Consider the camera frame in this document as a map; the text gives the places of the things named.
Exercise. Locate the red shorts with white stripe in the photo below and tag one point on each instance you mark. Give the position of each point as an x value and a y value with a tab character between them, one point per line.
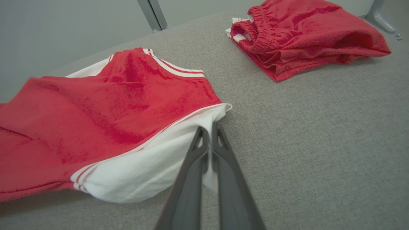
303	35

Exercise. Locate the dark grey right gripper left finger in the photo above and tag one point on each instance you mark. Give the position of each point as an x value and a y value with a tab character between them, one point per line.
188	191

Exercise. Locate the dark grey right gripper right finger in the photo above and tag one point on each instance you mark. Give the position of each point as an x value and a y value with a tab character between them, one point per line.
233	198

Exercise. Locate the grey metal bracket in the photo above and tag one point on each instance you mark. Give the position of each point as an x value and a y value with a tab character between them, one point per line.
380	22

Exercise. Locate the red and white jersey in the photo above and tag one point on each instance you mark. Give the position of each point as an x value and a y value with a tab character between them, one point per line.
96	121

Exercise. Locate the grey double partition post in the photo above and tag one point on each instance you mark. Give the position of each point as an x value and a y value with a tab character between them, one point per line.
153	14

